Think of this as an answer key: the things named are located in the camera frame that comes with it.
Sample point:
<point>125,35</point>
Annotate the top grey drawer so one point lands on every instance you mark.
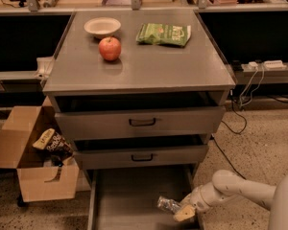
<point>140,123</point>

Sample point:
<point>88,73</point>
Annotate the white power strip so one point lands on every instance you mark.
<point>268,64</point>

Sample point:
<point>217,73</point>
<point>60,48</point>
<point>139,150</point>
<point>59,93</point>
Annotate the green chip bag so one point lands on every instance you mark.
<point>163,34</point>

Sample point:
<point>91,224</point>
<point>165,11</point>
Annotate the silver redbull can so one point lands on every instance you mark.
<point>168,204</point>

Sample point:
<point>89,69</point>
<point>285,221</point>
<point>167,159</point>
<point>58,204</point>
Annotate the grey metal drawer cabinet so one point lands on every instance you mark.
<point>144,77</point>

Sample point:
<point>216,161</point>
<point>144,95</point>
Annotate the bottom grey open drawer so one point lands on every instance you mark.
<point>126,199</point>

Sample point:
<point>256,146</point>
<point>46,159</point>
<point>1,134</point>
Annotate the brown snack bag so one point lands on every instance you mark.
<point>52,141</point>

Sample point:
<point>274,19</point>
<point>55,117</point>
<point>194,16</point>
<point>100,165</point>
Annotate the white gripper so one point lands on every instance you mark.
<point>196,199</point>

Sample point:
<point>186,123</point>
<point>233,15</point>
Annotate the white paper bowl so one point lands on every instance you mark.
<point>102,27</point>

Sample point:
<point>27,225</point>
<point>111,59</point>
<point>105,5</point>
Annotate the red apple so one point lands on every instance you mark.
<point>110,48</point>

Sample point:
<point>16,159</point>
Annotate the cardboard box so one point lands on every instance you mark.
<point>39,180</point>

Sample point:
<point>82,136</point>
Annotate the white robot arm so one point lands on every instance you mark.
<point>226,185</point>

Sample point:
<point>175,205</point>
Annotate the middle grey drawer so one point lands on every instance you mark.
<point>146,157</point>

